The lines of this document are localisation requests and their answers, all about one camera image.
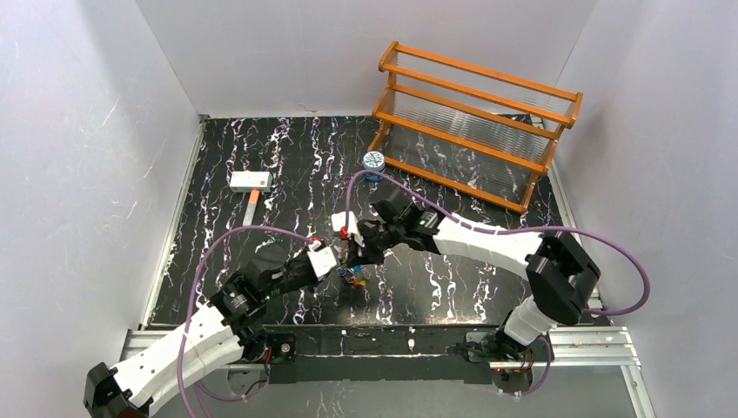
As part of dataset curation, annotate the metal key organizer red handle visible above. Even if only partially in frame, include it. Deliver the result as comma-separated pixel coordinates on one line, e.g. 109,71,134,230
336,241,368,288

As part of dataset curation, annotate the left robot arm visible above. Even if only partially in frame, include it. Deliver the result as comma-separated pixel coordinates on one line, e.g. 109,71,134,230
83,241,338,417

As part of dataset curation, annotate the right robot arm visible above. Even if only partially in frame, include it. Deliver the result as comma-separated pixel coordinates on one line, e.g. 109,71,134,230
333,199,600,350

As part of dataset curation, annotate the blue jar with patterned lid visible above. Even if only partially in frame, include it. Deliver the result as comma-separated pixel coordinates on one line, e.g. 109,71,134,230
362,151,386,183

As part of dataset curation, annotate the white orange marker pen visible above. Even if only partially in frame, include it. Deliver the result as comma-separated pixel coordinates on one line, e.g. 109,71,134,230
242,189,261,226

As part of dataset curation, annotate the white box with red logo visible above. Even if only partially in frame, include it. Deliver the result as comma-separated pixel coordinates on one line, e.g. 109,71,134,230
229,171,273,192

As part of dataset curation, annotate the orange wooden shelf rack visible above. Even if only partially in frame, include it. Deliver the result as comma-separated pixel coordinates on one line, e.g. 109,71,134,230
368,41,584,213

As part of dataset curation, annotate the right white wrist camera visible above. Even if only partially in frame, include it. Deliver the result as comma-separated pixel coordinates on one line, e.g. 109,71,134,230
331,211,364,247

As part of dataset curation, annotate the aluminium rail frame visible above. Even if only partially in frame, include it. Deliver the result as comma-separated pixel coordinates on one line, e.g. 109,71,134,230
107,326,657,418

